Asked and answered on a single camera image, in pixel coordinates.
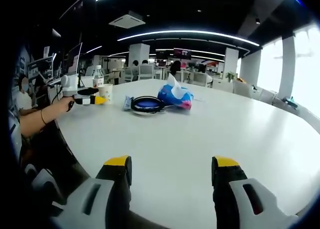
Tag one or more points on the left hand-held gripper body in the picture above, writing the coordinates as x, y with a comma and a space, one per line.
70, 85

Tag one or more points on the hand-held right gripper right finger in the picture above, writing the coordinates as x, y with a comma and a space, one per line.
225, 194

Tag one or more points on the teal object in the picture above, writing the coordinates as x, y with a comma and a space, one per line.
290, 102

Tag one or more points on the clear water bottle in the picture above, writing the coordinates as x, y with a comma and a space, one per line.
98, 76

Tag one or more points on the blue tissue pack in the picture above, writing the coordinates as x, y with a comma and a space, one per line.
163, 92

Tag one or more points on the hanging display screen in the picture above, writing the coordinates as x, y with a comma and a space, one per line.
182, 53

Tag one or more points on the blue wet wipes pack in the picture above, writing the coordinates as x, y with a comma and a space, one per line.
146, 104

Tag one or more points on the person's left hand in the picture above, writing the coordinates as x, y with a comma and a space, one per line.
62, 106

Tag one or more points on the white paper cup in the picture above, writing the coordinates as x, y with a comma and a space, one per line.
105, 91

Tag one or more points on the white chest-worn device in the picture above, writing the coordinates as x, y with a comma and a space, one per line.
15, 136

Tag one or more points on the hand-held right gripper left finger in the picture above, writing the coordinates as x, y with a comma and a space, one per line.
117, 189

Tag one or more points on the orange object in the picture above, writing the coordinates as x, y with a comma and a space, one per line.
241, 80

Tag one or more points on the laptop on stand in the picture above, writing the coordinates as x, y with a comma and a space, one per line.
74, 57

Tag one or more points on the potted green plant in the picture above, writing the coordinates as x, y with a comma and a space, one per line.
231, 77

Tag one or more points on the ceiling air conditioner unit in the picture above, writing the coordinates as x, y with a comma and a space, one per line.
127, 20

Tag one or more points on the long curved ceiling light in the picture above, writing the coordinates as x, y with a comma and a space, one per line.
190, 32

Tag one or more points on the white table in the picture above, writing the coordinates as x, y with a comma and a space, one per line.
200, 139

